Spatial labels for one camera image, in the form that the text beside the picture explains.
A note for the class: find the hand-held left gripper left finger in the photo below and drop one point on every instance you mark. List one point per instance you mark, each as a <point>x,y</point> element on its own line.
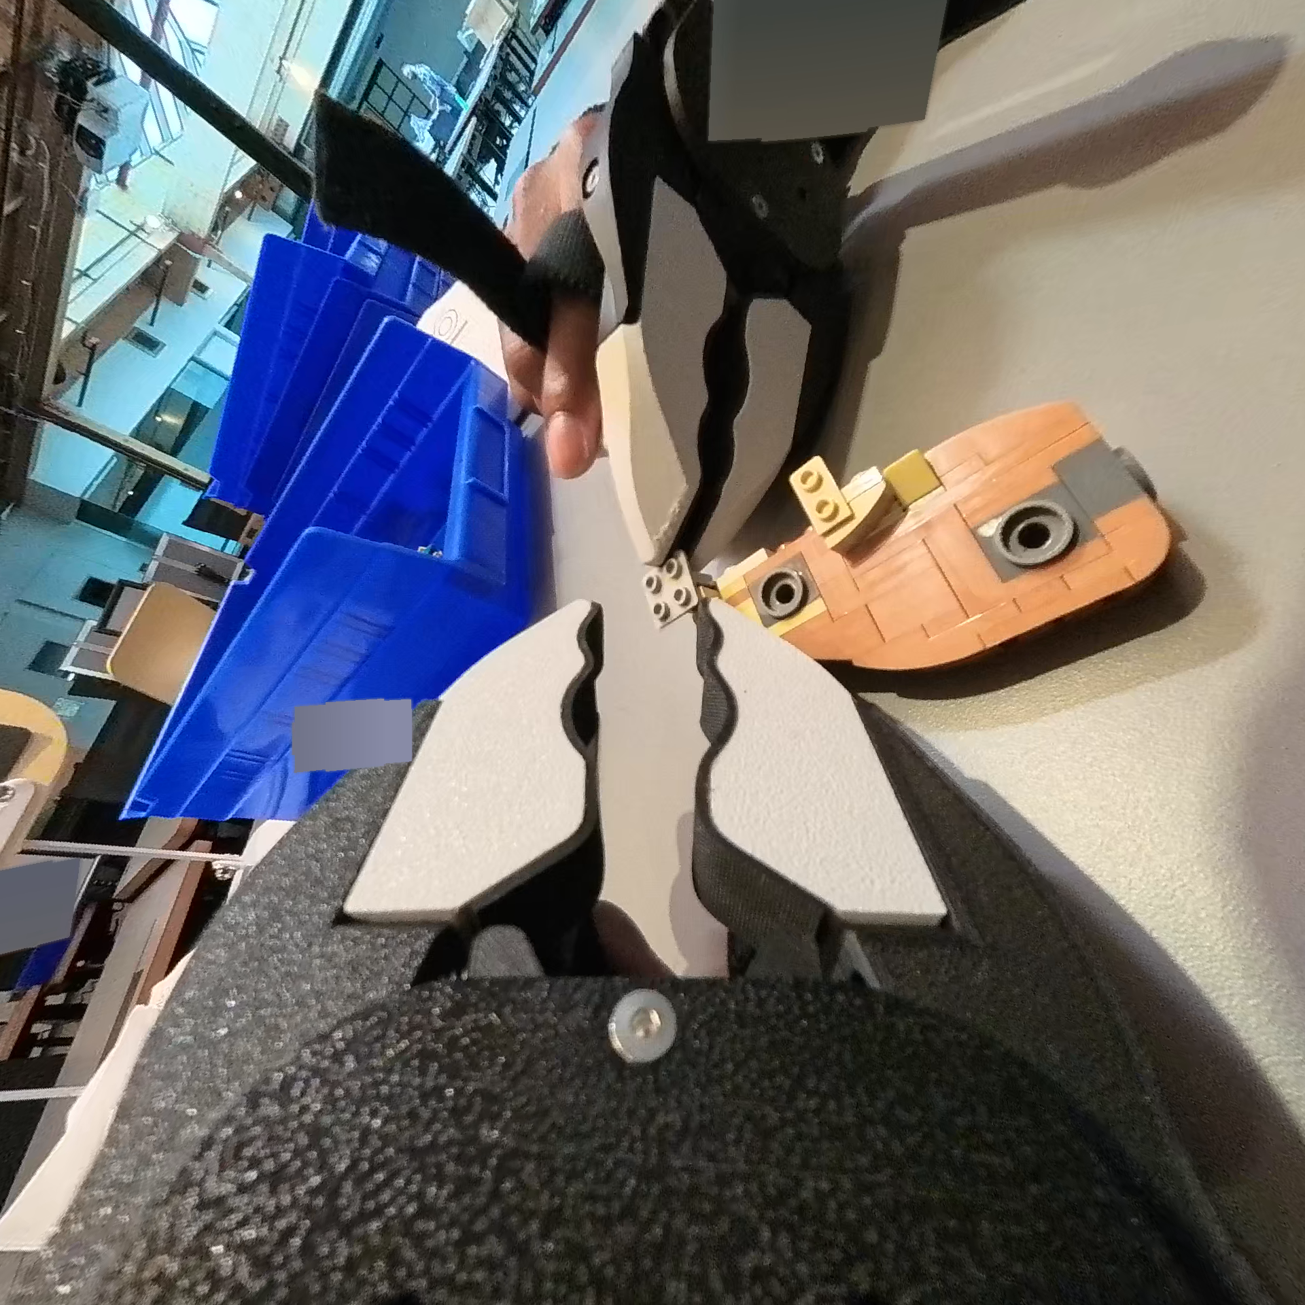
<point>478,795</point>

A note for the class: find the tan wooden chair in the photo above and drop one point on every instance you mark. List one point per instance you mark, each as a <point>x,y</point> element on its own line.
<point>29,735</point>
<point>163,632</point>

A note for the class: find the small grey brick plate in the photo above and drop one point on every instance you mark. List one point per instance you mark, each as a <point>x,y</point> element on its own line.
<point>670,591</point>

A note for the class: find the orange brick ship model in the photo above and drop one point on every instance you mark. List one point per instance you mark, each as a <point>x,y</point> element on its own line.
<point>916,613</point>

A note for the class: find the person's right hand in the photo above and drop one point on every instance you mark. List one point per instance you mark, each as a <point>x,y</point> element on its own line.
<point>571,409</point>

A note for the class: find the black metal pole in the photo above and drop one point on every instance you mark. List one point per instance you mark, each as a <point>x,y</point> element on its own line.
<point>182,98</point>

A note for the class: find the grey desk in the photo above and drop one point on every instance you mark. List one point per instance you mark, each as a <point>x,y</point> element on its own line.
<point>1120,306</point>

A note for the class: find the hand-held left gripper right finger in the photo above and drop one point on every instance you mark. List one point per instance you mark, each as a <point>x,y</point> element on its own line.
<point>815,795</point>

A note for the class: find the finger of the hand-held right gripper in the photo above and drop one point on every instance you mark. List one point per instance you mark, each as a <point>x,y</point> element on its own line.
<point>775,388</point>
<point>678,306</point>

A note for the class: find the blue plastic bin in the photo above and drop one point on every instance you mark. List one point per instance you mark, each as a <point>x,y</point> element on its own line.
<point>305,663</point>
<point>295,296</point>
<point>427,428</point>

